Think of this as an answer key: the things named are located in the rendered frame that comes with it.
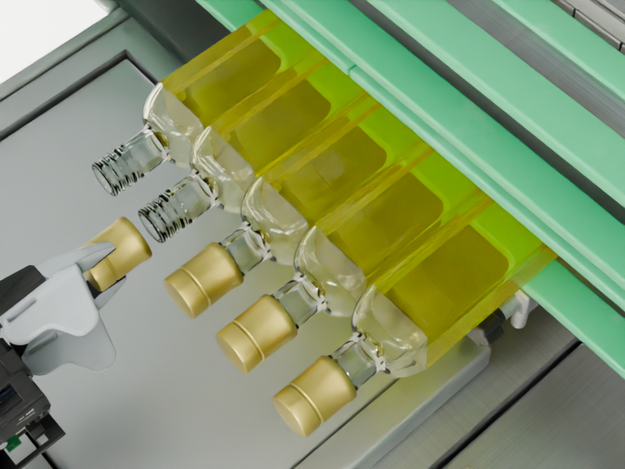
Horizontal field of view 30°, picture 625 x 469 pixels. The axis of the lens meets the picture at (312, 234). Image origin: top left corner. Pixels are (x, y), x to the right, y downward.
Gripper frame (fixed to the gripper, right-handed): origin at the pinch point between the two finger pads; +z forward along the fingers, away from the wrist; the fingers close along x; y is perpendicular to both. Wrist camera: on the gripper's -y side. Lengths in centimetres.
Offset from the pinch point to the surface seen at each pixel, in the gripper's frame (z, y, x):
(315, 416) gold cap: 3.6, 18.9, 0.8
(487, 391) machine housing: 18.7, 21.2, -15.0
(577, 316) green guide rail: 22.8, 24.3, -3.1
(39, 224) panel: 1.1, -14.1, -13.0
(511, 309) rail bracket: 20.7, 20.3, -5.0
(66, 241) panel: 1.8, -11.2, -13.0
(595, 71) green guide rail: 27.8, 17.8, 13.6
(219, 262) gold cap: 5.9, 6.5, 1.5
